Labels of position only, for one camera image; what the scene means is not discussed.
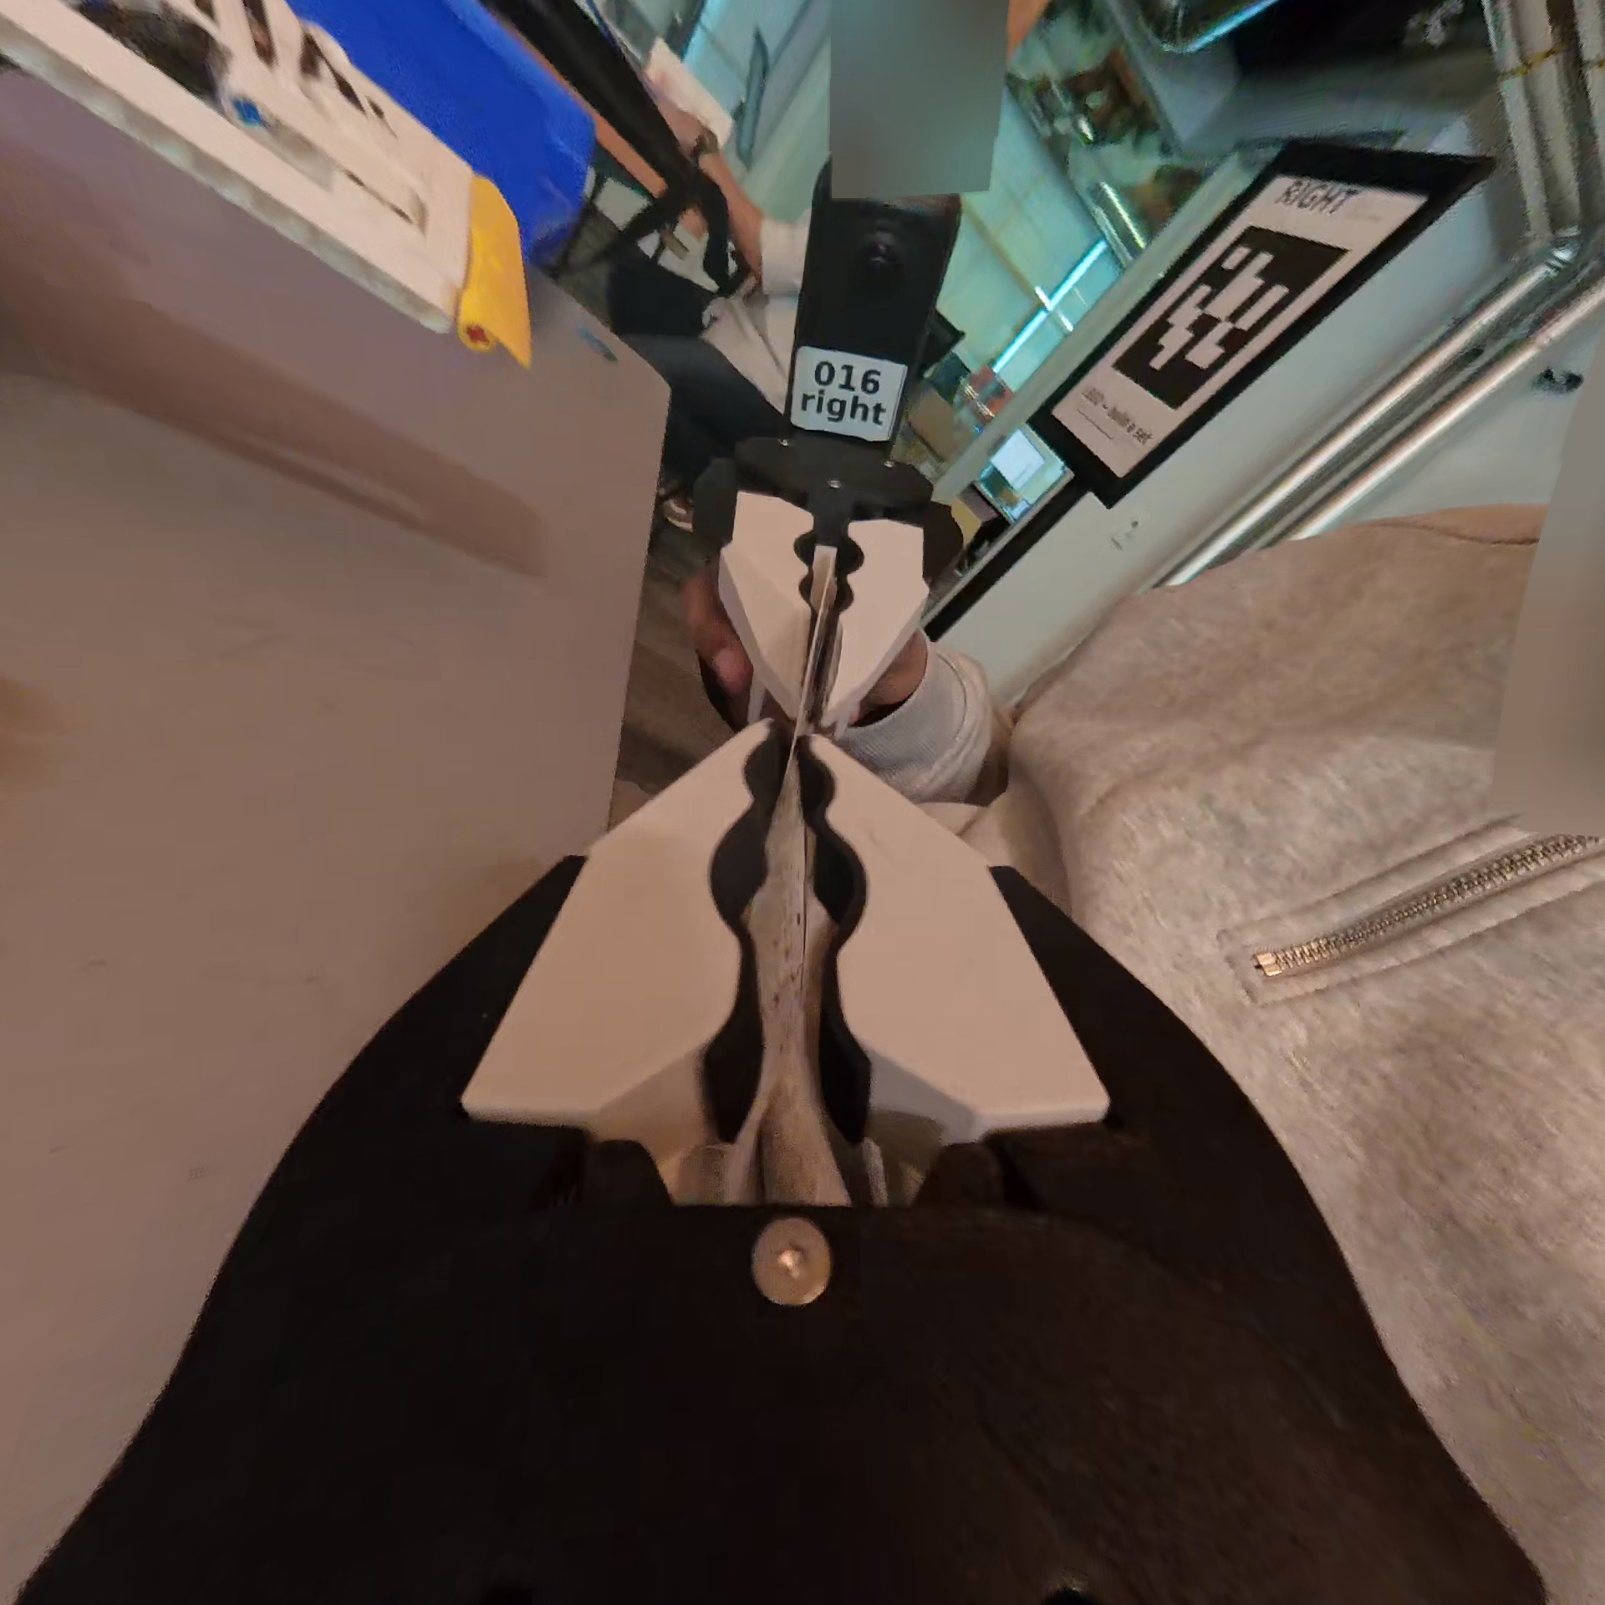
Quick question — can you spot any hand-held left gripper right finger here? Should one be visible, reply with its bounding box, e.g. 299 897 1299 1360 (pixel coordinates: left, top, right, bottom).
802 729 1113 1203

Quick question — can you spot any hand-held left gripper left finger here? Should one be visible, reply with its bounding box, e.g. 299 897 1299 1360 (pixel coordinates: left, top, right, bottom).
458 720 788 1197

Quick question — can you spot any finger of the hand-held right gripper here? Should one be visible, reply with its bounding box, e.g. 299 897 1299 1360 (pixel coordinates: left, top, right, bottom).
817 519 936 731
718 488 829 729

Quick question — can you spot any sticker sheet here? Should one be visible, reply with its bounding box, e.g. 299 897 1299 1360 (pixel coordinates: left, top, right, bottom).
733 544 884 1207

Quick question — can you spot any lego airplane model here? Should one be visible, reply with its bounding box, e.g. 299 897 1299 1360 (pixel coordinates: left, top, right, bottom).
0 0 534 368

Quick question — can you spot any person's right forearm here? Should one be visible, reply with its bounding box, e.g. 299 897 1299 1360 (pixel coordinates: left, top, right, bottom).
827 645 1004 809

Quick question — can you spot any person's right hand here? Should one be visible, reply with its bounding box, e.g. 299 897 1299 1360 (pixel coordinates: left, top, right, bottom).
681 574 939 735

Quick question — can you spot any blue plastic bin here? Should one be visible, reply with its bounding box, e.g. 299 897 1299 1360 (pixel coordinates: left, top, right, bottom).
288 0 599 271

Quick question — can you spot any grey metal pipe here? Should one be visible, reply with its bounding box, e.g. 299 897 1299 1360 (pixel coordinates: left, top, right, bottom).
1266 294 1605 553
1159 231 1605 590

